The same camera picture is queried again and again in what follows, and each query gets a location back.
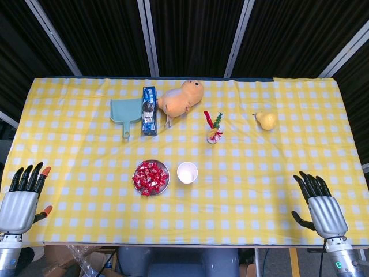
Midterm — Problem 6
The clear plastic wrap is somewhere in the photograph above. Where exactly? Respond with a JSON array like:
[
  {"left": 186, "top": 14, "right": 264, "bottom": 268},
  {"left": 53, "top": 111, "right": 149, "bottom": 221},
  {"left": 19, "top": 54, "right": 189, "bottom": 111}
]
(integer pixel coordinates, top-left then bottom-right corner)
[{"left": 67, "top": 245, "right": 96, "bottom": 277}]

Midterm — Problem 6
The black pleated curtain panel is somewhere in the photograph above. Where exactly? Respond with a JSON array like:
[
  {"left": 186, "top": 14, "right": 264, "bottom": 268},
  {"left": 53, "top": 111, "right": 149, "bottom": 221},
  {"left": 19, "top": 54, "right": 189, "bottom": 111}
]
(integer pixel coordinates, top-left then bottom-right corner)
[
  {"left": 233, "top": 0, "right": 369, "bottom": 78},
  {"left": 0, "top": 0, "right": 73, "bottom": 115},
  {"left": 331, "top": 43, "right": 369, "bottom": 165},
  {"left": 37, "top": 0, "right": 152, "bottom": 77},
  {"left": 151, "top": 0, "right": 246, "bottom": 78}
]

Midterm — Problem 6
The blue cookie box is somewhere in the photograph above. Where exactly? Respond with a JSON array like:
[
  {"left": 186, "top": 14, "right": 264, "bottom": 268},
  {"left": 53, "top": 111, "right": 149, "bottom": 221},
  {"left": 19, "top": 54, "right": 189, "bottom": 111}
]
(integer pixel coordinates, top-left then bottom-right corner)
[{"left": 140, "top": 85, "right": 159, "bottom": 136}]

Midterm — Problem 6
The white paper cup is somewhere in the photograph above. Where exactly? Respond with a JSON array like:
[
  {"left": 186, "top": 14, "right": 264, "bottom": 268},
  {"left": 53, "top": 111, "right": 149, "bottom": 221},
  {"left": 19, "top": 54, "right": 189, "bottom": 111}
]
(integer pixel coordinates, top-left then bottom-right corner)
[{"left": 176, "top": 161, "right": 198, "bottom": 185}]

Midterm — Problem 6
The orange plush animal toy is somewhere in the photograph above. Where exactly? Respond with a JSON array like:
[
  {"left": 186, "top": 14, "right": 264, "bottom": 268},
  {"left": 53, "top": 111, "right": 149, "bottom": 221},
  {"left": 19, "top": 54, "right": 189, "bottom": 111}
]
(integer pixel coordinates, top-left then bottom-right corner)
[{"left": 156, "top": 80, "right": 205, "bottom": 128}]

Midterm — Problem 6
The teal plastic dustpan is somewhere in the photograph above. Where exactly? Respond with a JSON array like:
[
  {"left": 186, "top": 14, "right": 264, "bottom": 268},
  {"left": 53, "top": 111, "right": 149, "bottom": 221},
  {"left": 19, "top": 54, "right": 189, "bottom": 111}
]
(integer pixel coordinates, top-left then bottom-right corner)
[{"left": 110, "top": 98, "right": 145, "bottom": 141}]

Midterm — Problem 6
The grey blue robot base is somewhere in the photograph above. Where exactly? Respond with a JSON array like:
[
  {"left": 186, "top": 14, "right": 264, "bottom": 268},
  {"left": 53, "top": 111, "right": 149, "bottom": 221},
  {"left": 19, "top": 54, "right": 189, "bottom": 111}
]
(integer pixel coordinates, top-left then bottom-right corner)
[{"left": 116, "top": 247, "right": 240, "bottom": 277}]

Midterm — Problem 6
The round steel plate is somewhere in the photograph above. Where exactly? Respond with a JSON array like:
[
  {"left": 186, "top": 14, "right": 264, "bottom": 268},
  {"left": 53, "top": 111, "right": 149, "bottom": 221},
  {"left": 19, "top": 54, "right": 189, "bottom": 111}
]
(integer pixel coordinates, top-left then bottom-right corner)
[{"left": 132, "top": 159, "right": 171, "bottom": 197}]

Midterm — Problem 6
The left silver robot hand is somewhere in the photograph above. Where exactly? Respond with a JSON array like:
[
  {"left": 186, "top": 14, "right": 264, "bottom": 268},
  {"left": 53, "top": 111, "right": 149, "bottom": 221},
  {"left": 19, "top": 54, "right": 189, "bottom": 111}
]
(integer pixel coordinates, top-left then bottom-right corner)
[{"left": 0, "top": 162, "right": 54, "bottom": 234}]

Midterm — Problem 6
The colourful feather shuttlecock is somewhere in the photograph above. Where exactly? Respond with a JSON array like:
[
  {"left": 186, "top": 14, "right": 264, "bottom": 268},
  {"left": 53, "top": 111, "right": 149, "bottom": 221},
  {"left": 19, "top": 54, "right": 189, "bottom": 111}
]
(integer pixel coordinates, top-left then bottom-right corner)
[{"left": 203, "top": 110, "right": 224, "bottom": 144}]

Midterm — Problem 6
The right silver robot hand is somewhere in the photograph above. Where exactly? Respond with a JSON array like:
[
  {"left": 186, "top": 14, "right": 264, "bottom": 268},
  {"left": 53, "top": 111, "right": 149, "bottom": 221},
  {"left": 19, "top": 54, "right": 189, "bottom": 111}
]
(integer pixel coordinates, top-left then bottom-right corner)
[{"left": 291, "top": 170, "right": 349, "bottom": 239}]

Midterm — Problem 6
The small brown cardboard box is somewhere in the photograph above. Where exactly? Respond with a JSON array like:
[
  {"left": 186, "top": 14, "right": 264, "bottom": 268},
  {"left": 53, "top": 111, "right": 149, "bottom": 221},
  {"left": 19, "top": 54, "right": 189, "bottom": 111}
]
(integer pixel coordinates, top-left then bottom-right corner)
[{"left": 239, "top": 264, "right": 257, "bottom": 277}]

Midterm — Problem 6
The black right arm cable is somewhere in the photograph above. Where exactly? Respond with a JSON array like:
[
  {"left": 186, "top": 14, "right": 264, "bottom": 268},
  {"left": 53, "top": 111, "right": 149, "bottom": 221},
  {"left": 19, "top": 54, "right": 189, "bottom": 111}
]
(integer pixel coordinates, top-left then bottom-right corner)
[{"left": 318, "top": 238, "right": 328, "bottom": 277}]

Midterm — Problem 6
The yellow white checked tablecloth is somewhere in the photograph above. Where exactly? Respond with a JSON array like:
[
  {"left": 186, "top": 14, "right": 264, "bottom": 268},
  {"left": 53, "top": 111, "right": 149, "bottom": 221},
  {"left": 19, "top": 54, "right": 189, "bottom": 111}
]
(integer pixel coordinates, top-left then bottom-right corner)
[{"left": 0, "top": 76, "right": 369, "bottom": 249}]

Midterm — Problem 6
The yellow pear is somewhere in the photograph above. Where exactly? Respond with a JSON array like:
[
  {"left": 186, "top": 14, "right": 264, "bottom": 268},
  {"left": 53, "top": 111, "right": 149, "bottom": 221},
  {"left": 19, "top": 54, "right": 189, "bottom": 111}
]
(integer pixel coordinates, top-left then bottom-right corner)
[{"left": 252, "top": 111, "right": 278, "bottom": 131}]

